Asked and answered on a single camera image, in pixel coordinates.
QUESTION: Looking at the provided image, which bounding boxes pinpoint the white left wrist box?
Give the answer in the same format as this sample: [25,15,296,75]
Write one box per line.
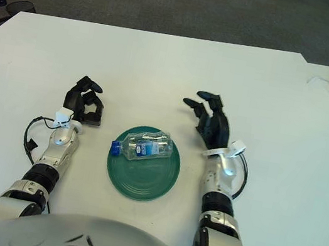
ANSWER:
[52,106,75,131]

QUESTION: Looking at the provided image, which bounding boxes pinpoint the clear bottle with blue cap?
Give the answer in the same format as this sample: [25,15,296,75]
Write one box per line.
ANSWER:
[109,123,176,169]

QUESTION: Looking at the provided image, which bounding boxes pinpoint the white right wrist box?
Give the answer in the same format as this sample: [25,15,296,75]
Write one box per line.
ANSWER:
[227,138,248,162]

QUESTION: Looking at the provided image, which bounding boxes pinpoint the black mesh waste bin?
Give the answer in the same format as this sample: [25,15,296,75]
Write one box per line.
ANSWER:
[5,0,38,19]

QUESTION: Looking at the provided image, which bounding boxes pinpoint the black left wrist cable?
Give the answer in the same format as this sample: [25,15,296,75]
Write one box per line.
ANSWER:
[19,114,60,169]

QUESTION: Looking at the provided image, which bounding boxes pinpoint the green ribbed plate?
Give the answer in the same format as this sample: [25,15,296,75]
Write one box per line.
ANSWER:
[100,119,188,208]

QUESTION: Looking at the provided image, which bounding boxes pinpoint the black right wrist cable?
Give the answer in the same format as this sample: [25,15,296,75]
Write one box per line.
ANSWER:
[229,151,252,203]

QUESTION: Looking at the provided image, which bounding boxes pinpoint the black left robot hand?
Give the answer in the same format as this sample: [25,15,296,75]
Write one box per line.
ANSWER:
[60,72,109,128]

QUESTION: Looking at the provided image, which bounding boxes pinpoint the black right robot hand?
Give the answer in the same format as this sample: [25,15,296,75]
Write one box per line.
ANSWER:
[175,87,237,152]

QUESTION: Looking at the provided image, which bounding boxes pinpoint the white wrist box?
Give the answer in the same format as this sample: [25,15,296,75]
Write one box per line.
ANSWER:
[227,138,248,162]
[52,106,75,131]

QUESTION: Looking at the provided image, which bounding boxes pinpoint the thin white strap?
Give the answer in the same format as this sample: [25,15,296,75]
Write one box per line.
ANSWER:
[306,73,329,89]

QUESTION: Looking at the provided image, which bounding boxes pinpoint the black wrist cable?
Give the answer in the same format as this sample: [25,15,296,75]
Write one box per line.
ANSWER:
[229,151,252,203]
[19,114,60,169]

